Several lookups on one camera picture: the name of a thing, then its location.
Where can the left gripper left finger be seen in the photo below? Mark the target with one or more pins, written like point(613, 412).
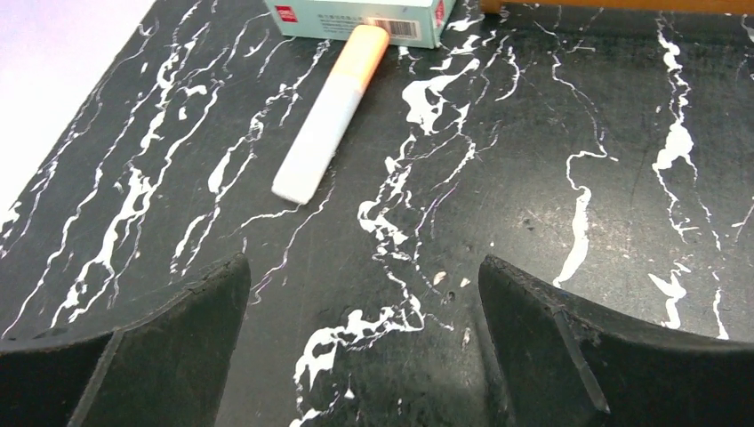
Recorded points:
point(161, 359)

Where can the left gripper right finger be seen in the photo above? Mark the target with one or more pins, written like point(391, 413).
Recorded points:
point(568, 361)

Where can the orange white tube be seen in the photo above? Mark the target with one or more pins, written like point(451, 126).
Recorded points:
point(305, 163)

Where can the orange wooden shelf rack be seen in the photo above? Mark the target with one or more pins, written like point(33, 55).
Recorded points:
point(702, 6)

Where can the white red small box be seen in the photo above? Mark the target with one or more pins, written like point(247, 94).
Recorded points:
point(411, 23)

